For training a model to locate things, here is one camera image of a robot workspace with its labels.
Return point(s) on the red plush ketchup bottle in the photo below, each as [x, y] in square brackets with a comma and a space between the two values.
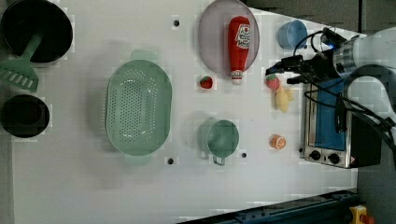
[238, 47]

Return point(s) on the silver toaster oven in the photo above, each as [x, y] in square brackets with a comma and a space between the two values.
[337, 137]

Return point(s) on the green measuring cup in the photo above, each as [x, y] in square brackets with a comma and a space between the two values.
[218, 137]

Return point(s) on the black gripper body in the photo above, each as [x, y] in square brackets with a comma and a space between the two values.
[318, 69]

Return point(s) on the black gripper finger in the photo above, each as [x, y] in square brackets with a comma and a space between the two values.
[297, 80]
[289, 64]

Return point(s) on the grey round plate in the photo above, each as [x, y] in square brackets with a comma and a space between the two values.
[213, 34]

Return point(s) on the blue aluminium frame rail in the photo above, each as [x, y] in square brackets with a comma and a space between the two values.
[329, 208]

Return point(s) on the small black pot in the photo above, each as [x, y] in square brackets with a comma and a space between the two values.
[25, 116]

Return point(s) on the green plastic colander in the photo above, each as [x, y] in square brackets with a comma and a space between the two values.
[138, 107]

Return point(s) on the large black pot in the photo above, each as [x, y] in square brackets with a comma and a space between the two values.
[23, 18]

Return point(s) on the yellow red emergency button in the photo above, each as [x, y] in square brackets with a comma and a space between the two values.
[360, 215]

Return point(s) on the blue plastic cup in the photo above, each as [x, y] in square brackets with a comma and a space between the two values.
[292, 35]

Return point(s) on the small red strawberry toy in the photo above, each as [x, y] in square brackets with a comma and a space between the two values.
[206, 83]

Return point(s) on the green slotted spatula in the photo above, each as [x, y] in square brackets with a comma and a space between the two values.
[19, 72]

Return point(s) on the orange slice toy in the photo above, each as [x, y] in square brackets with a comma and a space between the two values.
[278, 142]

